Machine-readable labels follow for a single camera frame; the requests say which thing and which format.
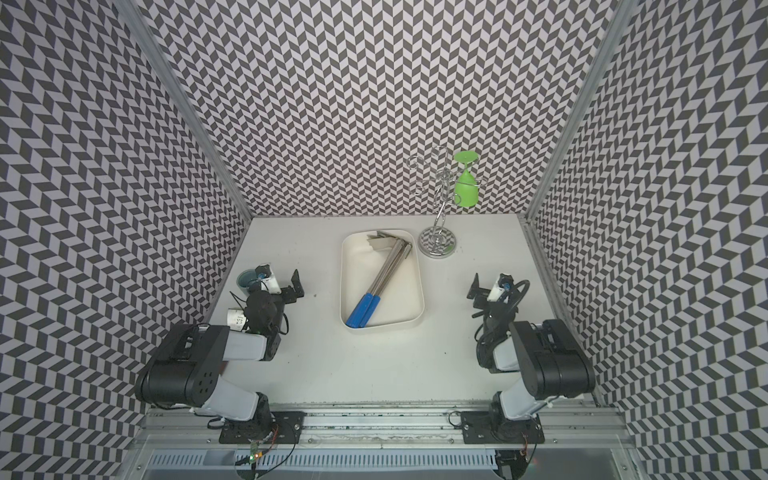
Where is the cream storage box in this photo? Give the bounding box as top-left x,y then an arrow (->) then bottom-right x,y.
340,229 -> 425,334

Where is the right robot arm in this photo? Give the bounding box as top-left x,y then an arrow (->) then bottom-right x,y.
467,274 -> 596,425

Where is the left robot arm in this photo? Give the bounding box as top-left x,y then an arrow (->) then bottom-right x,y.
135,264 -> 304,422

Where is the grey-blue cup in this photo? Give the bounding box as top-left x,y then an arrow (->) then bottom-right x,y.
236,269 -> 261,296

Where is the chrome cup rack stand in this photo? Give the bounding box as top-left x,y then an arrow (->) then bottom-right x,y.
405,147 -> 470,260

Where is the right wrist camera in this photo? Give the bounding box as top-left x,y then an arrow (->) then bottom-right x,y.
487,274 -> 515,303

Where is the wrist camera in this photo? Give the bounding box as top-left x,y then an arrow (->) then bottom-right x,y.
254,263 -> 281,294
487,274 -> 515,303

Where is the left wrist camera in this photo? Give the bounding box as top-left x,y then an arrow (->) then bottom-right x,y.
254,263 -> 281,294

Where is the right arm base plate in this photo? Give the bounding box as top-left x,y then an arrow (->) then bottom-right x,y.
459,411 -> 545,445

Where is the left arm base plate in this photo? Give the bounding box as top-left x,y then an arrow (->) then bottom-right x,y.
219,411 -> 306,446

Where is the aluminium front rail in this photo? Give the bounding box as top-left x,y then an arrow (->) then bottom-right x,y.
134,400 -> 637,451

